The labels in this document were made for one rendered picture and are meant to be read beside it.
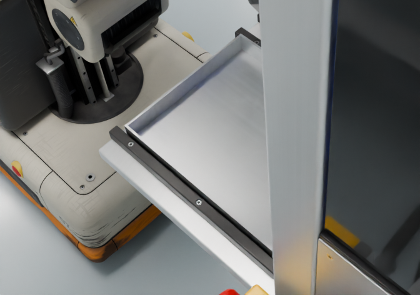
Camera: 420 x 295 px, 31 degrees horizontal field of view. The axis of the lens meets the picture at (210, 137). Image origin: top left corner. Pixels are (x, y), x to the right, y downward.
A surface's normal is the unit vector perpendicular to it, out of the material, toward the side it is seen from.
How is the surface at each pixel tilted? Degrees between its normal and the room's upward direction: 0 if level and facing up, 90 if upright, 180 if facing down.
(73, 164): 0
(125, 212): 90
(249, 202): 0
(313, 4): 90
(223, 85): 0
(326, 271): 90
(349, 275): 90
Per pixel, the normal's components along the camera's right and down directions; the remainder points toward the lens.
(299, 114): -0.72, 0.61
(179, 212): -0.09, -0.58
